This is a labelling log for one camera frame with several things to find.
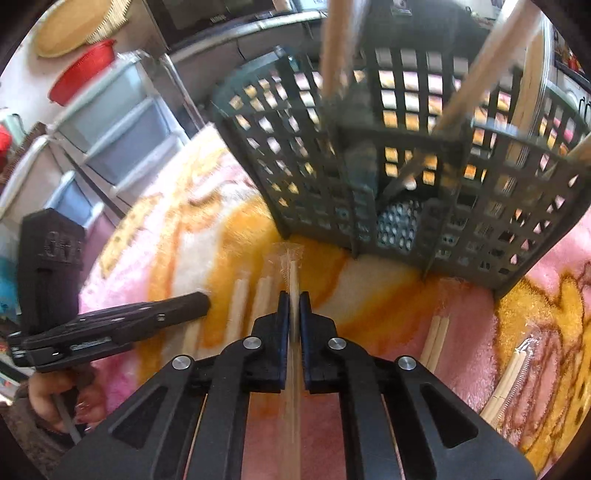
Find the black plastic utensil basket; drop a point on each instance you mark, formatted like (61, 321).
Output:
(523, 184)

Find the white plastic drawer unit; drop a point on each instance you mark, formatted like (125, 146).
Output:
(103, 149)

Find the wrapped chopsticks on blanket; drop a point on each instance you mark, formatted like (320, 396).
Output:
(434, 343)
(510, 383)
(237, 306)
(261, 301)

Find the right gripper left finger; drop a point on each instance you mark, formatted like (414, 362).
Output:
(283, 336)

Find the person's left hand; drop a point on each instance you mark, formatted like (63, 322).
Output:
(66, 398)

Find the red plastic basin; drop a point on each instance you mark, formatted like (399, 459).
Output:
(96, 58)

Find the black microwave oven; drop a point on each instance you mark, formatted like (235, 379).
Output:
(178, 20)

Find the pink cartoon fleece blanket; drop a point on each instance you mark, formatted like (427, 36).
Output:
(201, 224)

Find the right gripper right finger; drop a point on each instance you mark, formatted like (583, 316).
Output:
(307, 339)

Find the wooden chopsticks pair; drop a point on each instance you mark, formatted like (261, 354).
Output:
(283, 266)

